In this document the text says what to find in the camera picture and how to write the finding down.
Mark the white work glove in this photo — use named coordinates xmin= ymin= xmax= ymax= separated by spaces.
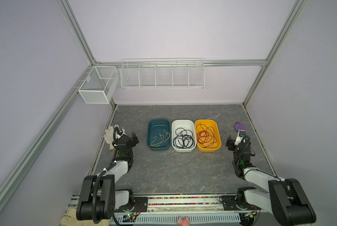
xmin=103 ymin=125 xmax=117 ymax=150

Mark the pink object at front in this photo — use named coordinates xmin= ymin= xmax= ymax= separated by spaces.
xmin=177 ymin=217 xmax=190 ymax=226

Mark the white plastic bin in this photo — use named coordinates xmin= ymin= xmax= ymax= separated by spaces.
xmin=171 ymin=120 xmax=197 ymax=153

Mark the dark teal plastic bin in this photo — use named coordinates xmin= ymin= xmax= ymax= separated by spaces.
xmin=147 ymin=119 xmax=171 ymax=151

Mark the long white wire basket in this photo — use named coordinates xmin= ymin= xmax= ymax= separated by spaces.
xmin=120 ymin=58 xmax=206 ymax=89

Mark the yellow plastic bin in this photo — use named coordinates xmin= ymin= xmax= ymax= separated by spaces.
xmin=194 ymin=119 xmax=222 ymax=152

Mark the yellow cable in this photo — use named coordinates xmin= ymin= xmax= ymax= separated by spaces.
xmin=149 ymin=129 xmax=170 ymax=148

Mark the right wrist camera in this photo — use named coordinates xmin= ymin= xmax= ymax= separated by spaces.
xmin=234 ymin=130 xmax=246 ymax=146

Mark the purple pink toy trowel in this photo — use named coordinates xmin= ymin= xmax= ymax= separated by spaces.
xmin=234 ymin=122 xmax=246 ymax=131

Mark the small white mesh basket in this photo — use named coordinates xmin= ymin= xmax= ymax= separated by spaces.
xmin=78 ymin=66 xmax=119 ymax=104

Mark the red cable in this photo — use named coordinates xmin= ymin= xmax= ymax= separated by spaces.
xmin=196 ymin=122 xmax=217 ymax=148

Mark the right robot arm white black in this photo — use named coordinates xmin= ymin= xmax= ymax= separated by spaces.
xmin=226 ymin=135 xmax=317 ymax=226

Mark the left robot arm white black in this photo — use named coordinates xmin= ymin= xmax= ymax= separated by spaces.
xmin=76 ymin=133 xmax=139 ymax=224

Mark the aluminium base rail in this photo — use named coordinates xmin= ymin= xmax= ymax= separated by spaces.
xmin=114 ymin=193 xmax=273 ymax=214

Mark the black cable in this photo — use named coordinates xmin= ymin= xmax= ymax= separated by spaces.
xmin=173 ymin=128 xmax=195 ymax=149

